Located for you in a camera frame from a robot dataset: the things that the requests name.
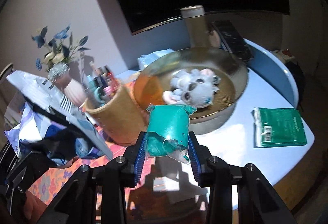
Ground pink ribbed vase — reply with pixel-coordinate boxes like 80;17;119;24
55;70;88;108

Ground black remote control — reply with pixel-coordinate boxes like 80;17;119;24
211;20;254;60

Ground white shipping bag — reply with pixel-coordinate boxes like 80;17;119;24
6;70;113;160

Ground blue and white artificial flowers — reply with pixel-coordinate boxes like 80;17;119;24
31;24;90;81

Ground teal soft plastic packet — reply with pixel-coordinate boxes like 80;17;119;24
146;103;198;165

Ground light blue cloth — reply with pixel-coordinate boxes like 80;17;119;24
137;48;175;71

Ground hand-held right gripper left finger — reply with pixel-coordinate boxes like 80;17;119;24
36;132;148;224

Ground grey plush toy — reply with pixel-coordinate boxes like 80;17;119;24
162;68;221;107

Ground wooden pen holder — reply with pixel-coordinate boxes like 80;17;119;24
84;83;149;145

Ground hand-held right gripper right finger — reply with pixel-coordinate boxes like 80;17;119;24
188;131;298;224

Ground orange floral mat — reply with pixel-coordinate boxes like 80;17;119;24
27;78;159;224

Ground blue and white plastic bag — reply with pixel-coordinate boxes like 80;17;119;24
4;103;103;163

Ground bunch of cosmetic pens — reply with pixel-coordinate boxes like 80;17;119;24
82;61;122;105

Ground glass bowl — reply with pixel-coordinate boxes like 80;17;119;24
133;47;249;135

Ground green tissue packet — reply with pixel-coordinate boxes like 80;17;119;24
252;107;307;148

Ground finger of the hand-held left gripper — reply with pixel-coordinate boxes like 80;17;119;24
23;96;77;135

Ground beige cylindrical flask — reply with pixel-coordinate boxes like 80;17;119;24
180;6;213;48

